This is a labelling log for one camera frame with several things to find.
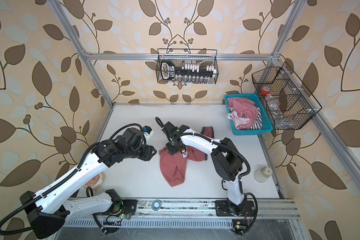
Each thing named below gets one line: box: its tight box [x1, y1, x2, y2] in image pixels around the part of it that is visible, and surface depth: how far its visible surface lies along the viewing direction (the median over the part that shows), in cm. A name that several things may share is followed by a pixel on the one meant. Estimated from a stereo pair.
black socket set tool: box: [160, 60, 217, 84], surface depth 86 cm
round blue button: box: [151, 199, 162, 212], surface depth 77 cm
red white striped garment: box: [227, 97, 258, 130], surface depth 107 cm
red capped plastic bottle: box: [261, 86, 284, 112], surface depth 80 cm
